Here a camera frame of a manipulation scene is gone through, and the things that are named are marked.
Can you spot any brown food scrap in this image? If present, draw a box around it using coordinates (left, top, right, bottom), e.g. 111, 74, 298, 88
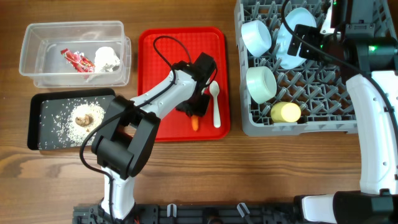
75, 114, 93, 127

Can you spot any orange carrot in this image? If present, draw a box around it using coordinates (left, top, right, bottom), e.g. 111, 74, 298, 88
191, 115, 199, 131

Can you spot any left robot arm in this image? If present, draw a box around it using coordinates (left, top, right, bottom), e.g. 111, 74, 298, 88
91, 53, 217, 223

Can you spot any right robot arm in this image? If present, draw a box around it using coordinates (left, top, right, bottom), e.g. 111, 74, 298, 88
286, 1, 397, 223

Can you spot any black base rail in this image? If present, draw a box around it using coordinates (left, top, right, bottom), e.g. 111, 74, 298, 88
72, 202, 312, 224

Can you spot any grey dishwasher rack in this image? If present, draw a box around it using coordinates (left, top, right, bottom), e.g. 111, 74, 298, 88
234, 0, 398, 137

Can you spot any light blue bowl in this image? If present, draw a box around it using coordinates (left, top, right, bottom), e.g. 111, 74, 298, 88
241, 20, 272, 57

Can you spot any red serving tray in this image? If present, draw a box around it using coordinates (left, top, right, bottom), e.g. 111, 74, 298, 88
137, 27, 231, 142

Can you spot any black waste tray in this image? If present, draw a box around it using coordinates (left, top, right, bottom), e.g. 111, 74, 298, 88
27, 88, 115, 151

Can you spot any white plastic spoon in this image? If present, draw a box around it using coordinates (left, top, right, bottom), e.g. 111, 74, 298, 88
210, 81, 221, 128

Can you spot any white rice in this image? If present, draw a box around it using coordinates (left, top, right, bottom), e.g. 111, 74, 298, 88
37, 96, 109, 151

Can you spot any yellow plastic cup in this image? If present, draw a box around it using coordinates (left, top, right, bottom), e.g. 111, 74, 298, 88
271, 102, 302, 123

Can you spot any red snack wrapper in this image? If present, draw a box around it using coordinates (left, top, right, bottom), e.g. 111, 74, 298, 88
60, 49, 95, 73

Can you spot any green bowl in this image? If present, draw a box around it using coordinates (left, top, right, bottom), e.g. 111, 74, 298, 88
246, 66, 277, 104

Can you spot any light blue plate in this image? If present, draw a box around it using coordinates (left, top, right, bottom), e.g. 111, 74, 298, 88
276, 7, 316, 70

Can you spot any clear plastic waste bin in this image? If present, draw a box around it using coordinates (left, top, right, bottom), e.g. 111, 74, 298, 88
19, 21, 132, 88

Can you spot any white tissue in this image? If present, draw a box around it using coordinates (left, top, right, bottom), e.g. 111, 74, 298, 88
94, 47, 121, 73

